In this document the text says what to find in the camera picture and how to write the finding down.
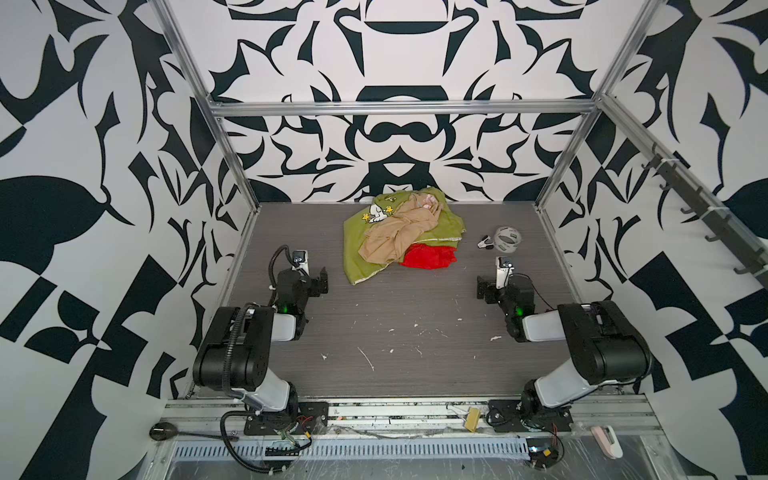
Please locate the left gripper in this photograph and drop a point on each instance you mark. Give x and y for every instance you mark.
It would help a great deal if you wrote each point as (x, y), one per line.
(319, 282)

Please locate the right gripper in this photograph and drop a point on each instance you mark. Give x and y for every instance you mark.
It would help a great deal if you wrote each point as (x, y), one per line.
(486, 289)

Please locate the red cloth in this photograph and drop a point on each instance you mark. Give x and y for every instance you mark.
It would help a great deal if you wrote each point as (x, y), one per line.
(428, 257)

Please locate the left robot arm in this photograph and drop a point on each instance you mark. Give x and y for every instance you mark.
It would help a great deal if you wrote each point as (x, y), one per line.
(233, 358)

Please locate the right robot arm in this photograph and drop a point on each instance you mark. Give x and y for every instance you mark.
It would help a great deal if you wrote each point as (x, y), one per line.
(605, 349)

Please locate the beige cloth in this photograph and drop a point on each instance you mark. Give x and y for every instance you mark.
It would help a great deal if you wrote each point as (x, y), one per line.
(388, 240)

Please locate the yellow tape piece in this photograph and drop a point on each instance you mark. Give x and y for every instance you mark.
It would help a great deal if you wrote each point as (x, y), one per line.
(472, 419)

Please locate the pink white handheld device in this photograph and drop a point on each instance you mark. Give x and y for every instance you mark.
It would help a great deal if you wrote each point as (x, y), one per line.
(608, 441)

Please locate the black round knob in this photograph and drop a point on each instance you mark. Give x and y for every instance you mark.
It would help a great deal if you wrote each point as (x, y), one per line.
(163, 431)

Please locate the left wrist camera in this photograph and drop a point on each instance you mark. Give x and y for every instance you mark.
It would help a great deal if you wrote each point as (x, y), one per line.
(300, 261)

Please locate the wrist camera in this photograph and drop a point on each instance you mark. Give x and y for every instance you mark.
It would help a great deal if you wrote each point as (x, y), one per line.
(504, 271)
(300, 261)

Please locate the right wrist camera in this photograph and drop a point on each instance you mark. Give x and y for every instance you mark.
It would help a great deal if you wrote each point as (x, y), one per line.
(504, 271)

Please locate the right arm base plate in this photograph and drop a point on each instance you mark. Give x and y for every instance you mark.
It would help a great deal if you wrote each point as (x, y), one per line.
(510, 416)

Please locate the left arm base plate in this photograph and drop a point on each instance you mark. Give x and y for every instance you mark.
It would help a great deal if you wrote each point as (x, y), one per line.
(304, 416)

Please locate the white slotted cable duct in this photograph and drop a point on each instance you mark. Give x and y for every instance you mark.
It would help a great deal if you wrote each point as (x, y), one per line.
(508, 448)

